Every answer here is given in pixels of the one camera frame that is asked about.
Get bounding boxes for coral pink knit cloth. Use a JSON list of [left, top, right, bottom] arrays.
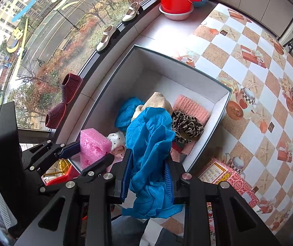
[[173, 94, 211, 127]]

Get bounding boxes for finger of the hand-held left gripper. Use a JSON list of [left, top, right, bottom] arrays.
[[21, 140, 82, 171], [35, 153, 115, 195]]

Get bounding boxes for checkered printed tablecloth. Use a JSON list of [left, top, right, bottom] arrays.
[[172, 2, 293, 236]]

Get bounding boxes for grey white cardboard box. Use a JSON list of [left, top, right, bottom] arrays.
[[67, 44, 233, 173]]

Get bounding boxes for white plastic basin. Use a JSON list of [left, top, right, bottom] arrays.
[[159, 4, 194, 21]]

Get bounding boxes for white polka dot cloth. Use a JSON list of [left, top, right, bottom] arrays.
[[107, 130, 127, 158]]

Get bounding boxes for beige fuzzy sock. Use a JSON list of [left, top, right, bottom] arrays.
[[131, 91, 174, 121]]

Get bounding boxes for large window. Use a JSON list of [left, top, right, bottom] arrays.
[[0, 0, 162, 131]]

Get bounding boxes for beige strap shoe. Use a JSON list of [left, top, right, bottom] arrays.
[[96, 25, 121, 53], [122, 2, 143, 23]]

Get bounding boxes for leopard print scrunchie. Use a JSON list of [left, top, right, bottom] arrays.
[[171, 110, 204, 144]]

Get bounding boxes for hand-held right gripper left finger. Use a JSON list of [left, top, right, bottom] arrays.
[[13, 148, 134, 246]]

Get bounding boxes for magenta cloth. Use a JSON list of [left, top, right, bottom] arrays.
[[79, 128, 112, 170]]

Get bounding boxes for red patterned tissue box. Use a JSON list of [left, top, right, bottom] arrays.
[[198, 157, 261, 211]]

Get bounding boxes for red plastic stool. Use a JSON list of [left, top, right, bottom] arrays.
[[44, 159, 85, 187]]

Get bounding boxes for dark red knit slipper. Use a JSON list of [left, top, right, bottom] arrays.
[[61, 73, 83, 104], [45, 102, 67, 129]]

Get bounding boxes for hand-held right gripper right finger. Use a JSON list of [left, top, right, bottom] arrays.
[[163, 156, 281, 246]]

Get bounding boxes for blue crinkled cloth cap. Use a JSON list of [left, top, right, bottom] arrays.
[[122, 107, 184, 219], [115, 97, 145, 131]]

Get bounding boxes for person's legs in jeans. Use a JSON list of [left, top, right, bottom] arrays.
[[111, 215, 185, 246]]

